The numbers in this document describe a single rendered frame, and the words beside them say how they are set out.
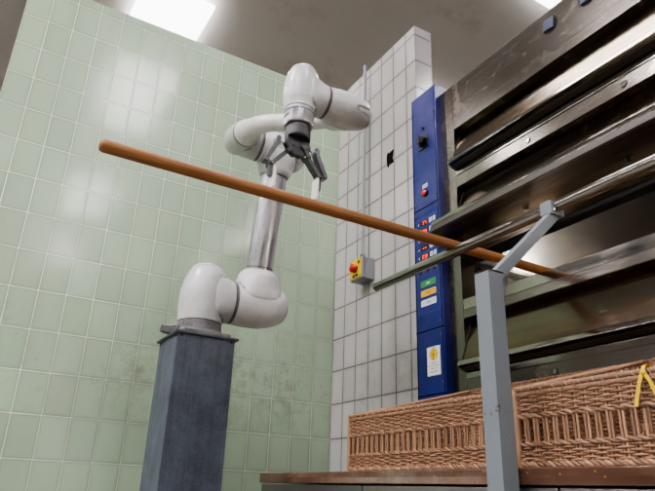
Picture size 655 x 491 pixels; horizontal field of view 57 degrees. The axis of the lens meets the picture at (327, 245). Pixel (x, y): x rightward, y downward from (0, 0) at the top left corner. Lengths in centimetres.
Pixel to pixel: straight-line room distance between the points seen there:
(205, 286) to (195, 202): 77
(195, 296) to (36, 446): 78
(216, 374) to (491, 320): 109
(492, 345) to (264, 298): 115
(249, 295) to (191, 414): 46
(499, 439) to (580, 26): 146
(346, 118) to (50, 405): 148
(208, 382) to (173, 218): 95
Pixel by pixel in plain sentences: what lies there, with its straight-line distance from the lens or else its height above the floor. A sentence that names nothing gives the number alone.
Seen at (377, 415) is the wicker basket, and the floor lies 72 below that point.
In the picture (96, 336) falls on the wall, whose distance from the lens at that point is 252.
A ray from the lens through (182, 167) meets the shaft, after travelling 138.
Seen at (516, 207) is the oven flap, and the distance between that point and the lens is 200.
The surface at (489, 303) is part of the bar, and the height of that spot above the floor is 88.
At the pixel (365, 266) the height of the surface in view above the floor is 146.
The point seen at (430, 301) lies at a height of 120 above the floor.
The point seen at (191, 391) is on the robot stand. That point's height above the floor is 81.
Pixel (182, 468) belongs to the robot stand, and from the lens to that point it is 200.
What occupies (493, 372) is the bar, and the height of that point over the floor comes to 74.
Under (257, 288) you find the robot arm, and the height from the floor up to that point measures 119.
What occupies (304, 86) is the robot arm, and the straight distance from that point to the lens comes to 181.
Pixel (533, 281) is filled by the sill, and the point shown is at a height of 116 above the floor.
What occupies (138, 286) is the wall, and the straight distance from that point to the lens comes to 260.
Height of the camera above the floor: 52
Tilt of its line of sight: 22 degrees up
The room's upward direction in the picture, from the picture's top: 2 degrees clockwise
